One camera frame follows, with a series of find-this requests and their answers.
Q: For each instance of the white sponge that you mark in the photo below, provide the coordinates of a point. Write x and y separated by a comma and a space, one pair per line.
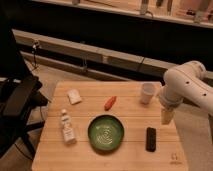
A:
74, 96

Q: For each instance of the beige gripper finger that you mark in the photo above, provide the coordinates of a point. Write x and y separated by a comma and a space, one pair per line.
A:
166, 116

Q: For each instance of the black office chair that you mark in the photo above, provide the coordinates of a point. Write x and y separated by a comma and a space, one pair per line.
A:
19, 94

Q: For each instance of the orange carrot toy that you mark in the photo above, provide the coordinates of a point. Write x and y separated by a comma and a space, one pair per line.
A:
110, 103

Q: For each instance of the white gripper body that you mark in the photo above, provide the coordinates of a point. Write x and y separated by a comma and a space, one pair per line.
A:
169, 98

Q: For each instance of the green plate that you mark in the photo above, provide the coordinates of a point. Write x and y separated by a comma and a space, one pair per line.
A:
105, 133

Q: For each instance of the white paper cup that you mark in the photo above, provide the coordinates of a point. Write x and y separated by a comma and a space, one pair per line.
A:
147, 92

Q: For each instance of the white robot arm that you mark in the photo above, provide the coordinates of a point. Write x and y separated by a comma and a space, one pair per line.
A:
185, 81

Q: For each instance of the black eraser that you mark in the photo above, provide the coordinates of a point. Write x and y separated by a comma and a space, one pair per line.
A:
151, 139

